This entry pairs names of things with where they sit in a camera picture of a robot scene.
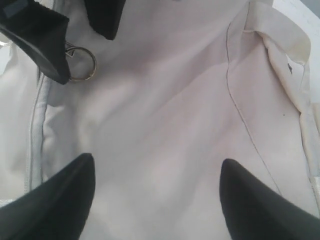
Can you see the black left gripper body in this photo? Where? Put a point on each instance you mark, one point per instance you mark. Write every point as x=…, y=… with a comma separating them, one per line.
x=15, y=10

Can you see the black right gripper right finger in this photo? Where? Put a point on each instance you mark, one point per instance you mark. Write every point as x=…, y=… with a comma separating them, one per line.
x=253, y=211

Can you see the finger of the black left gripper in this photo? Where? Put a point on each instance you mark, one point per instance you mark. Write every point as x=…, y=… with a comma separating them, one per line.
x=40, y=33
x=104, y=16

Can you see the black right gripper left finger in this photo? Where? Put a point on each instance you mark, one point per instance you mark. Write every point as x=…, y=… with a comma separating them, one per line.
x=57, y=209

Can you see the cream fabric duffel bag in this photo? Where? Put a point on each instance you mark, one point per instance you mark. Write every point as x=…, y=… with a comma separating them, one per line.
x=184, y=85

